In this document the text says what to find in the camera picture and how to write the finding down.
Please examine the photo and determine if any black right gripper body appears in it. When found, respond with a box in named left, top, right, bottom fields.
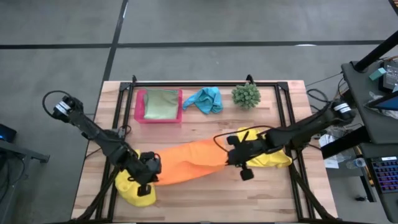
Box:
left=226, top=134, right=272, bottom=167

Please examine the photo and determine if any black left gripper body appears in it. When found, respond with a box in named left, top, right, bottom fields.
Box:
left=130, top=151, right=163, bottom=187

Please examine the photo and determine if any yellow microfiber towel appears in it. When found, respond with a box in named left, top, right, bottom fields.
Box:
left=114, top=149, right=157, bottom=208
left=237, top=126, right=293, bottom=169

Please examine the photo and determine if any orange microfiber towel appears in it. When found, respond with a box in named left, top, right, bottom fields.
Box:
left=154, top=136, right=230, bottom=187

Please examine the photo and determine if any pale green microfiber towel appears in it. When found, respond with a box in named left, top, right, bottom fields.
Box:
left=143, top=89, right=180, bottom=121

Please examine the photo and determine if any blue microfiber towel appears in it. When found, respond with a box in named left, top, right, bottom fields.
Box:
left=182, top=86, right=224, bottom=115

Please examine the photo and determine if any green artificial plant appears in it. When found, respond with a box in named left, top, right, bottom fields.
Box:
left=231, top=82, right=262, bottom=111

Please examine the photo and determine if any pink plastic bin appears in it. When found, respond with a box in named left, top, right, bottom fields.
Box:
left=134, top=88, right=183, bottom=124

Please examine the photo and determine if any white paper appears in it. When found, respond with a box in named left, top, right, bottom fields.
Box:
left=318, top=133, right=343, bottom=170

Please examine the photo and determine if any black support beam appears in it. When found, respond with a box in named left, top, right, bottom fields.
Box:
left=320, top=126, right=371, bottom=160

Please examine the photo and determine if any clear plastic bottle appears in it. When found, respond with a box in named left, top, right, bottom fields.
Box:
left=346, top=157, right=368, bottom=170

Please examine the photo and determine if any dark grey side desk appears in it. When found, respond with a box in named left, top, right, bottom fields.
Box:
left=341, top=60, right=398, bottom=146

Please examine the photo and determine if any grey metal desk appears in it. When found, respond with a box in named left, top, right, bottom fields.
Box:
left=0, top=139, right=50, bottom=224

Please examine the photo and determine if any backlit keyboard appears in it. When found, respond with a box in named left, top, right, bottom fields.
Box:
left=369, top=155, right=398, bottom=194

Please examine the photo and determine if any black device with blue light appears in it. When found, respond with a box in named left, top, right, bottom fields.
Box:
left=0, top=123, right=17, bottom=143

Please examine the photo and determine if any tablet with blue screen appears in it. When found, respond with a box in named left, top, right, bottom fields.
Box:
left=366, top=90, right=398, bottom=112

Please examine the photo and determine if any teal block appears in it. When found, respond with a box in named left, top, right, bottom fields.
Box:
left=369, top=67, right=387, bottom=82

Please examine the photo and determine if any black electronic device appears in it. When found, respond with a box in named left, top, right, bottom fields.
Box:
left=382, top=60, right=398, bottom=91

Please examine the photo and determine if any black pole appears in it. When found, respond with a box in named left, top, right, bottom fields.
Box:
left=354, top=30, right=398, bottom=72

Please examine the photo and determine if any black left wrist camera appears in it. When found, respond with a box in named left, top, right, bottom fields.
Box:
left=137, top=184, right=152, bottom=198

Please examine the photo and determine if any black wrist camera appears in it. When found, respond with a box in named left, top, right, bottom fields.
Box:
left=137, top=184, right=152, bottom=198
left=239, top=166, right=255, bottom=182

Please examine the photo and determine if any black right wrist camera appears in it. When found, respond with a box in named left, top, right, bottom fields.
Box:
left=239, top=166, right=255, bottom=182

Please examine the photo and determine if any black aluminium table frame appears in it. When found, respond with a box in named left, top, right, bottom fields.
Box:
left=70, top=74, right=341, bottom=224

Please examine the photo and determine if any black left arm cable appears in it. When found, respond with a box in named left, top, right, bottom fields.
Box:
left=41, top=90, right=73, bottom=120

